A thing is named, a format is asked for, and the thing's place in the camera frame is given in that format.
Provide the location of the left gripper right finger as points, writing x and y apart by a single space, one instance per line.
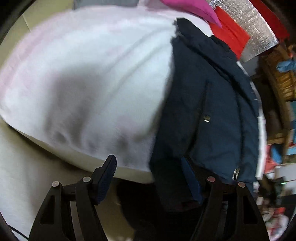
225 211

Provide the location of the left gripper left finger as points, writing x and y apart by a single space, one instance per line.
54 218

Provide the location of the navy blue zip jacket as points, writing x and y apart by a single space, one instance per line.
210 118

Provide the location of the cream leather sofa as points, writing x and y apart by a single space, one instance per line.
27 170

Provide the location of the wooden side table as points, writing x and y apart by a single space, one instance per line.
276 110

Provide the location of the wicker basket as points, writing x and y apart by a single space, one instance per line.
285 81

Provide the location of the white pink bed sheet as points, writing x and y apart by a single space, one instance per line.
88 83

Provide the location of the blue cloth in basket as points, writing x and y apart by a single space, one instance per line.
286 66

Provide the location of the red pillow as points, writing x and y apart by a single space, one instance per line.
231 33

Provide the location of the large red cushion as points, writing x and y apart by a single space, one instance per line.
273 21

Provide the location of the silver foil insulation board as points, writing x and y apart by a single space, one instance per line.
262 38

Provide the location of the magenta pillow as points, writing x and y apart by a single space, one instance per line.
196 7

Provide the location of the grey garment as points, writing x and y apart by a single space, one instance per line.
83 3

